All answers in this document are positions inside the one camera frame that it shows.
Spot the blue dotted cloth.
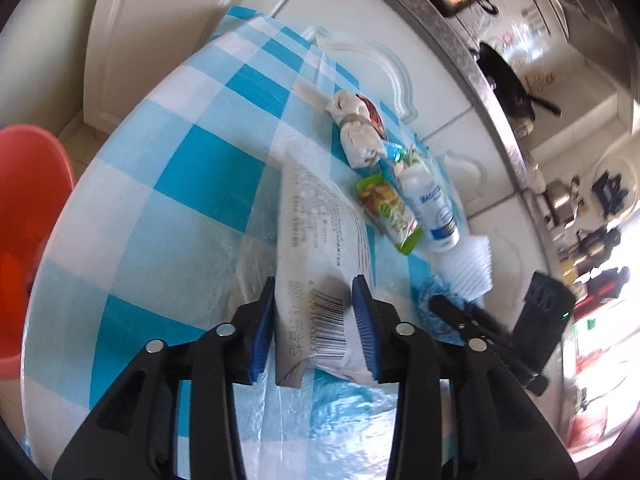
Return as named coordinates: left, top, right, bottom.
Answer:
left=412, top=276, right=482, bottom=346

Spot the steel kettle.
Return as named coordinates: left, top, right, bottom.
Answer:
left=542, top=176, right=584, bottom=229

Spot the red snack wrapper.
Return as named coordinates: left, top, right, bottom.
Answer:
left=356, top=93, right=388, bottom=141

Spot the white plastic yogurt bottle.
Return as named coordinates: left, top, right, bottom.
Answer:
left=397, top=164, right=460, bottom=252

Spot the black wok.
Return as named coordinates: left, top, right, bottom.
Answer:
left=475, top=41, right=562, bottom=122

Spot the green snack wrapper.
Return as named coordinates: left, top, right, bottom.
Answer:
left=356, top=174, right=423, bottom=255

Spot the white paper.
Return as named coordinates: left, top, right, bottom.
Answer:
left=326, top=90, right=385, bottom=169

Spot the steel thermos flask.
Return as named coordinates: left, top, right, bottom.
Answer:
left=561, top=226, right=622, bottom=285

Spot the blue cow wet wipes pack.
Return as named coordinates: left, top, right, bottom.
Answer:
left=382, top=141, right=423, bottom=177

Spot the white barcode packet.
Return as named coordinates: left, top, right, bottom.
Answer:
left=276, top=158, right=373, bottom=388

